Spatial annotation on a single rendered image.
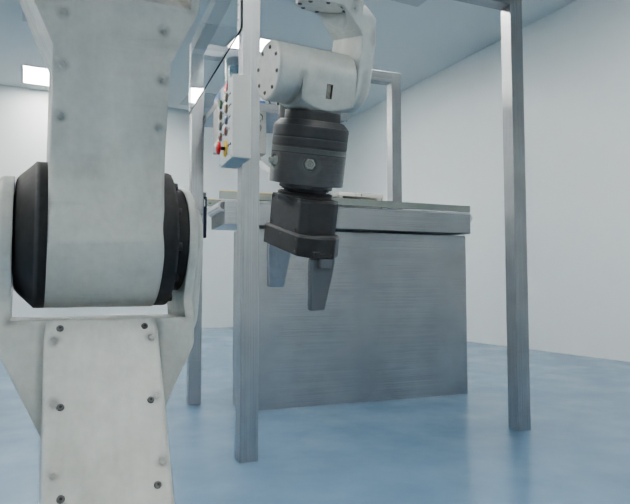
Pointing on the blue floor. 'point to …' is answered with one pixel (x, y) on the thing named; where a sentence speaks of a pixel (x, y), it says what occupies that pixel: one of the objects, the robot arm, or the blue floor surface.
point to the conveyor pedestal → (364, 324)
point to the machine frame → (512, 134)
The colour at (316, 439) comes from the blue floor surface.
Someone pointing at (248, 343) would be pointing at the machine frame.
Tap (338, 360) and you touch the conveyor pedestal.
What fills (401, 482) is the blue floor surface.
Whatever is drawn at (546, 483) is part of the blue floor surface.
